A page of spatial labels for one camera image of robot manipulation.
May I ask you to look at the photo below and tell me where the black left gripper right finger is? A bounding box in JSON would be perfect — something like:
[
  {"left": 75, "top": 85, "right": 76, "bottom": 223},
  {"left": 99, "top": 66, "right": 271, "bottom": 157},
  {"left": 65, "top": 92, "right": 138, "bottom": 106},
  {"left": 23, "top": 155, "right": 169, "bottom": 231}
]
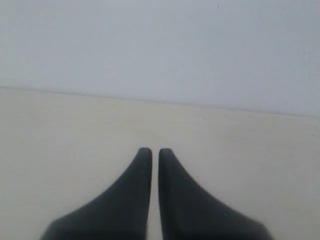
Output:
[{"left": 158, "top": 148, "right": 273, "bottom": 240}]

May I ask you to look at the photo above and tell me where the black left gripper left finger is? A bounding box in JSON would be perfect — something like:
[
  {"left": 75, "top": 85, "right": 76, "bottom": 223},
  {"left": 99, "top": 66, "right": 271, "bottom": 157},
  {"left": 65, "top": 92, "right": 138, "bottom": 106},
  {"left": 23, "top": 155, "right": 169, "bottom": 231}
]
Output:
[{"left": 41, "top": 147, "right": 153, "bottom": 240}]

